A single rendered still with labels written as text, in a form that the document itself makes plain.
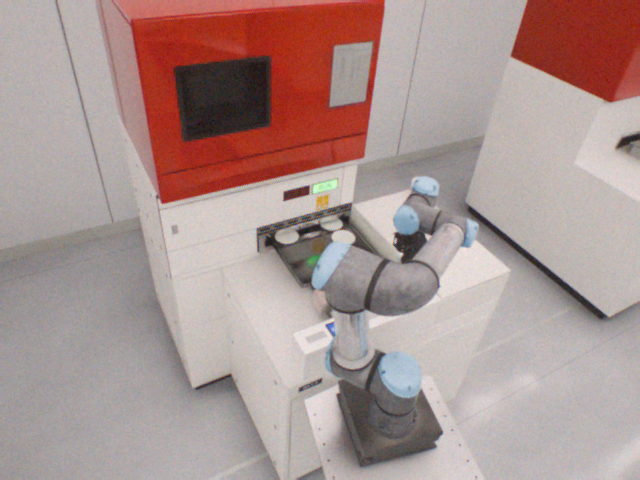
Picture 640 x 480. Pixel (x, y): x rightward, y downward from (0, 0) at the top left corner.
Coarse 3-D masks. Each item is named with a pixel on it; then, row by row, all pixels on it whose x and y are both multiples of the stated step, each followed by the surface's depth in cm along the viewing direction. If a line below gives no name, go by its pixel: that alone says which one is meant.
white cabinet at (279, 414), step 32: (224, 288) 203; (448, 320) 184; (480, 320) 199; (256, 352) 181; (384, 352) 174; (416, 352) 187; (448, 352) 203; (256, 384) 196; (320, 384) 166; (448, 384) 225; (256, 416) 215; (288, 416) 169; (288, 448) 185
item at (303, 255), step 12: (312, 228) 208; (348, 228) 210; (276, 240) 201; (300, 240) 202; (312, 240) 202; (324, 240) 203; (360, 240) 204; (288, 252) 195; (300, 252) 196; (312, 252) 196; (372, 252) 198; (300, 264) 190; (312, 264) 191; (300, 276) 185; (312, 276) 186
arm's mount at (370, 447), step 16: (352, 384) 149; (352, 400) 145; (368, 400) 145; (416, 400) 145; (352, 416) 141; (432, 416) 141; (352, 432) 142; (368, 432) 137; (416, 432) 137; (432, 432) 137; (368, 448) 133; (384, 448) 134; (400, 448) 137; (416, 448) 140; (432, 448) 143; (368, 464) 138
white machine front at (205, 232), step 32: (352, 160) 197; (224, 192) 176; (256, 192) 183; (320, 192) 199; (352, 192) 208; (192, 224) 178; (224, 224) 185; (256, 224) 193; (192, 256) 187; (224, 256) 195; (256, 256) 203
